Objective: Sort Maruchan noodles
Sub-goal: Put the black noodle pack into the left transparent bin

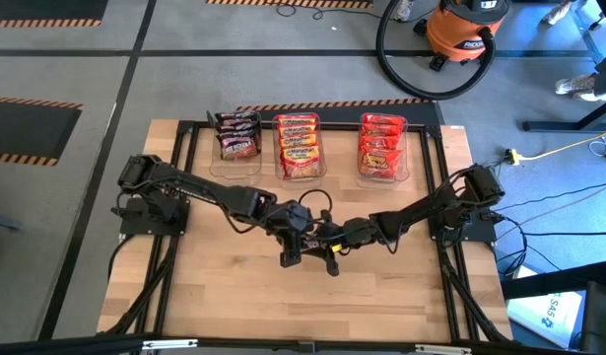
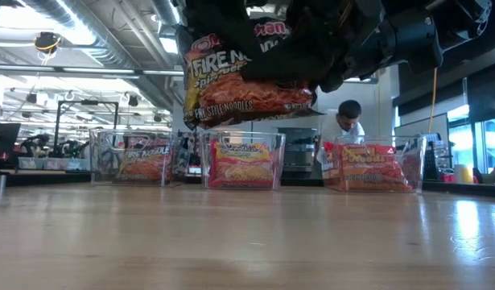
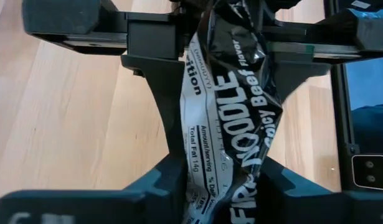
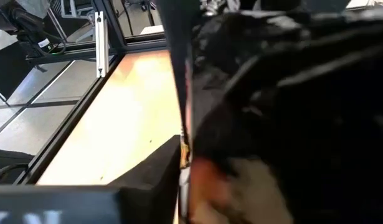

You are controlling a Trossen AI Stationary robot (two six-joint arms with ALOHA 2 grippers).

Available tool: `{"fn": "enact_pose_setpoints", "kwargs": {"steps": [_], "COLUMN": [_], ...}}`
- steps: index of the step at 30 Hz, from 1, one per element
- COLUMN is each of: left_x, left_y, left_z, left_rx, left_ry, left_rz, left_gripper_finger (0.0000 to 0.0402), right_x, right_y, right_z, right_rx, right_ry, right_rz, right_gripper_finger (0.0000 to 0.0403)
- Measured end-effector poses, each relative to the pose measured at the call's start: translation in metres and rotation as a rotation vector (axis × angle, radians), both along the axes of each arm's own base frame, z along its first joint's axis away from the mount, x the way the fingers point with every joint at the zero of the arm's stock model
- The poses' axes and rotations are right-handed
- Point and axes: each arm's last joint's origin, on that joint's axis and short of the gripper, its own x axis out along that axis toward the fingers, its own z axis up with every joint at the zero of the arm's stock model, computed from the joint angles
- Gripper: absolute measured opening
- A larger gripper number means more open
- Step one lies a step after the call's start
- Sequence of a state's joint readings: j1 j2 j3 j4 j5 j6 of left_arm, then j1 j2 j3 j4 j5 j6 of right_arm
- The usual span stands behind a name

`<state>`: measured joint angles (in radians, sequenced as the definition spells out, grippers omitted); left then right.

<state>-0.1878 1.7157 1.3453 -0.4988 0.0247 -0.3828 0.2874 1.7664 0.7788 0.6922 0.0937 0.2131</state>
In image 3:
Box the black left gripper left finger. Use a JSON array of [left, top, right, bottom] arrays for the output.
[[0, 154, 188, 224]]

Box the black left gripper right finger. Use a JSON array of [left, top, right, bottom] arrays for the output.
[[255, 156, 383, 224]]

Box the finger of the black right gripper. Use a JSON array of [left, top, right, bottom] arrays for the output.
[[273, 60, 332, 104], [120, 12, 188, 157]]

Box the black Fire Noodle packet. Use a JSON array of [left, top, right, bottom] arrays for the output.
[[178, 0, 285, 224]]

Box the black aluminium table frame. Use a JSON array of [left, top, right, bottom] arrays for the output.
[[323, 0, 356, 192]]

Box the grey table-level camera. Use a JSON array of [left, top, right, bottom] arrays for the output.
[[351, 153, 383, 191]]

